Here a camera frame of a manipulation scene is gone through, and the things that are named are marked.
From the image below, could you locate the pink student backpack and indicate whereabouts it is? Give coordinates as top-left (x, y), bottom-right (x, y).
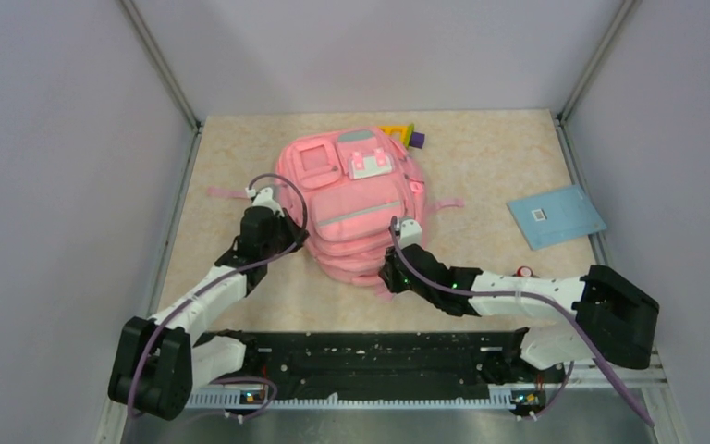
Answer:
top-left (274, 127), bottom-right (464, 298)

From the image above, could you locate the light blue notebook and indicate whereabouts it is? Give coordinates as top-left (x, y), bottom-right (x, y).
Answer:
top-left (507, 185), bottom-right (607, 251)

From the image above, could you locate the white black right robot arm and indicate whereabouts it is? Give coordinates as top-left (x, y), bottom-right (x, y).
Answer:
top-left (378, 244), bottom-right (660, 381)

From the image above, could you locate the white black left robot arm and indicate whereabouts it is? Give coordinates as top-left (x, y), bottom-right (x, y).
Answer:
top-left (107, 205), bottom-right (309, 420)

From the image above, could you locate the red black stamp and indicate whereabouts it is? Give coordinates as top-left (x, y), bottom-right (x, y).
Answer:
top-left (515, 265), bottom-right (534, 278)

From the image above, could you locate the yellow green purple toy block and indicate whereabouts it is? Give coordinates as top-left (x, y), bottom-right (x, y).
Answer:
top-left (379, 123), bottom-right (426, 149)

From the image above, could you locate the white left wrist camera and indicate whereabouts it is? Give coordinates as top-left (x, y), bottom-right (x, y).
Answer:
top-left (245, 186), bottom-right (283, 215)

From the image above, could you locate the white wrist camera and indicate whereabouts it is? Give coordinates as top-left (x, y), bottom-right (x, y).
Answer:
top-left (245, 186), bottom-right (283, 215)
top-left (390, 217), bottom-right (423, 250)

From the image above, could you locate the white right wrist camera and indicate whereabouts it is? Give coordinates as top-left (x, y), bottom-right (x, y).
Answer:
top-left (390, 217), bottom-right (423, 250)

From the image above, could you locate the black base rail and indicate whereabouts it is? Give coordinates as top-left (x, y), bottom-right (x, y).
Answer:
top-left (220, 329), bottom-right (565, 401)

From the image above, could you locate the aluminium frame rail left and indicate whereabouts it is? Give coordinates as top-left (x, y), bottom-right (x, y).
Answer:
top-left (116, 0), bottom-right (203, 344)

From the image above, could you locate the aluminium frame rail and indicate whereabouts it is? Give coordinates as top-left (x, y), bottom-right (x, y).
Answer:
top-left (116, 0), bottom-right (203, 344)
top-left (554, 1), bottom-right (642, 265)

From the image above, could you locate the aluminium frame rail right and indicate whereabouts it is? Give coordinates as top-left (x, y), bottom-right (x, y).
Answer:
top-left (554, 1), bottom-right (642, 265)

